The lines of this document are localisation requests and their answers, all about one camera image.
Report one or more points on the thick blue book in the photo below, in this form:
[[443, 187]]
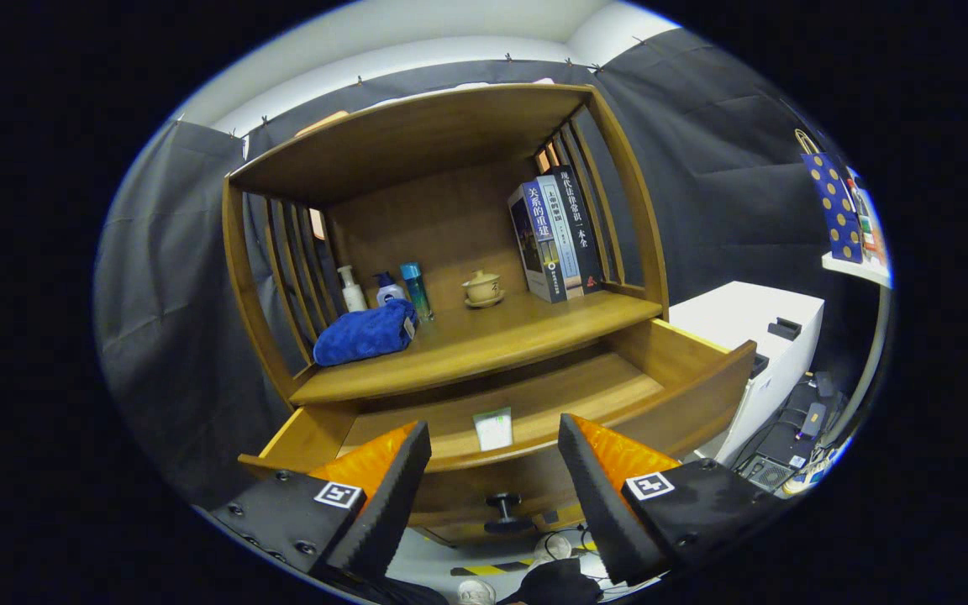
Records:
[[534, 244]]

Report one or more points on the wooden cabinet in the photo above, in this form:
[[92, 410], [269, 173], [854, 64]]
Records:
[[417, 143]]

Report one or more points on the white pump bottle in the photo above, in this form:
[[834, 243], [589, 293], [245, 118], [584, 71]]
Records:
[[353, 294]]

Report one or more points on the white side table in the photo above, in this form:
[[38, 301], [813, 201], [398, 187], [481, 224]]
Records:
[[858, 270]]

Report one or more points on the wooden countertop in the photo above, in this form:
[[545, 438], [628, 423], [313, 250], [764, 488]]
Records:
[[492, 336]]

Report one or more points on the white green cleanser tube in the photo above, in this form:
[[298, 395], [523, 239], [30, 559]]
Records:
[[493, 430]]

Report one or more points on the person's dark trousers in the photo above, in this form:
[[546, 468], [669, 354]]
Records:
[[551, 584]]

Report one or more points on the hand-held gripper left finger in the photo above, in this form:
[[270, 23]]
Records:
[[390, 512]]

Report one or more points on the person's white shoe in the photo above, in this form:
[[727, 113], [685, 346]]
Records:
[[476, 592], [551, 548]]

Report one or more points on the blue polka dot gift bag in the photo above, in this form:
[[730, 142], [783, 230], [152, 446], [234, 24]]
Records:
[[835, 206]]

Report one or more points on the yellow black floor tape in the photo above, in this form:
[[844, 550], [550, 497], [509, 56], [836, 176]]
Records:
[[488, 568]]

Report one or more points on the wooden drawer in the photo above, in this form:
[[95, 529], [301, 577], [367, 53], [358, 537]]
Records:
[[686, 420]]

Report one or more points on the small black device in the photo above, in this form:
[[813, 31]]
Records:
[[784, 328]]

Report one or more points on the blue folded towel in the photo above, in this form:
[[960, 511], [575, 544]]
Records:
[[362, 334]]

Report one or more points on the black book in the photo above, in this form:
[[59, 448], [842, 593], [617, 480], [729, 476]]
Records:
[[581, 227]]

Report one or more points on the white box unit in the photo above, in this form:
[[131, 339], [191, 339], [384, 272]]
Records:
[[744, 319]]

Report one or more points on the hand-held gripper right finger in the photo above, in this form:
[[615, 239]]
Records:
[[602, 504]]

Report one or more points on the teal bottle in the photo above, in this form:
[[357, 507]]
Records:
[[417, 290]]

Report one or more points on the light blue book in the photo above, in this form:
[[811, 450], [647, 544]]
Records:
[[564, 239]]

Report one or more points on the beige lidded teacup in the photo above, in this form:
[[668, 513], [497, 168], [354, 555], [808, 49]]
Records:
[[482, 288]]

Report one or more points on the white blue lotion bottle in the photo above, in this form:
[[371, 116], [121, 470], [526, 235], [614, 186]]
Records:
[[387, 292]]

